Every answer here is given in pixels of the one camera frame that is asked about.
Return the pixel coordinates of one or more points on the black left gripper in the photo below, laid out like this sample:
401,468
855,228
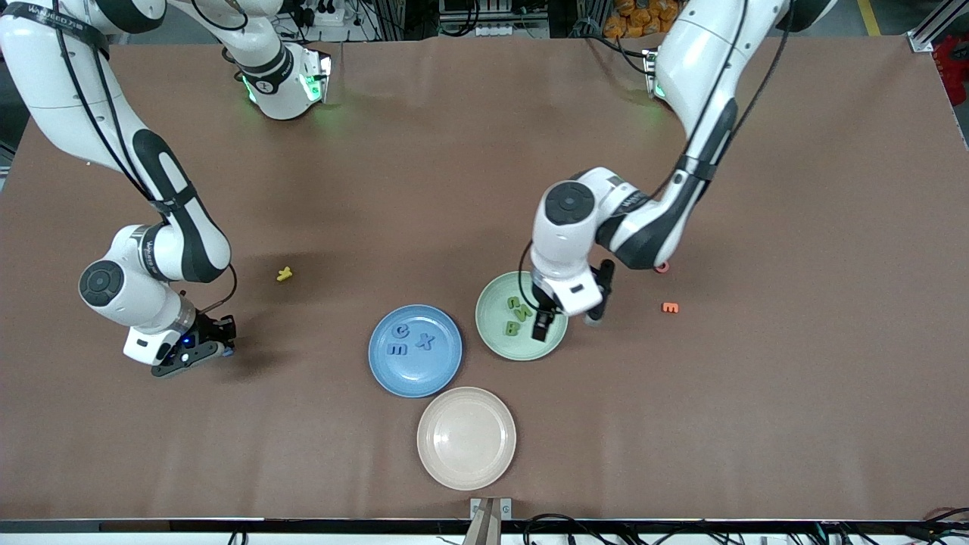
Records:
543,323

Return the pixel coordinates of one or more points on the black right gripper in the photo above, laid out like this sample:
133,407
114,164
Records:
205,328

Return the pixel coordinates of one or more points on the blue foam letter X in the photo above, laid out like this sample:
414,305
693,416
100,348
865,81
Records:
425,341

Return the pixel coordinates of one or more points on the blue foam letter c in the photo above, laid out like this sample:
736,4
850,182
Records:
394,331

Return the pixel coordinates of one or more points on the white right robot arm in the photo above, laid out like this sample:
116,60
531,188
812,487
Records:
45,83

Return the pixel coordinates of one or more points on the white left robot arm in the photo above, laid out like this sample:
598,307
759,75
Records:
704,68

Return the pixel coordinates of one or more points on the pale green round plate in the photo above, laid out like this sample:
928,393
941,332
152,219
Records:
496,333

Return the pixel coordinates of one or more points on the yellow foam letter K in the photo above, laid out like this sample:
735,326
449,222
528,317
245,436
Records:
284,274

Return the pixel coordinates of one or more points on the blue round plate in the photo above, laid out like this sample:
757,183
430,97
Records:
420,375

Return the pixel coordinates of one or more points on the beige round plate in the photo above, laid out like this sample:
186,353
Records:
466,439

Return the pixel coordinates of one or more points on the brown table cover sheet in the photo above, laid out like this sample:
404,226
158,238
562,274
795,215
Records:
484,189

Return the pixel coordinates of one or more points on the base connector box green light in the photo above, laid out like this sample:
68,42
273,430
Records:
649,72
318,76

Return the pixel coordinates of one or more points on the small white power strip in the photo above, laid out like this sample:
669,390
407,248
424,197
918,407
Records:
492,30

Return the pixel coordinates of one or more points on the orange bags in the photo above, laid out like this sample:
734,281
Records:
636,15

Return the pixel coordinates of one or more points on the white power strip with plugs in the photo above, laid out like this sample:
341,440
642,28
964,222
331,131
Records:
322,14

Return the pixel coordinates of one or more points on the red object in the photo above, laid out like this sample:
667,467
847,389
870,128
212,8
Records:
952,68

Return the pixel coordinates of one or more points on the metal mount bracket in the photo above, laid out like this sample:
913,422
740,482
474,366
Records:
506,509

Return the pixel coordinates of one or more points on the black white table edge rail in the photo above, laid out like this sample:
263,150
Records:
341,525

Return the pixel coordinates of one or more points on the aluminium frame profile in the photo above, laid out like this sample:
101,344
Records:
946,19

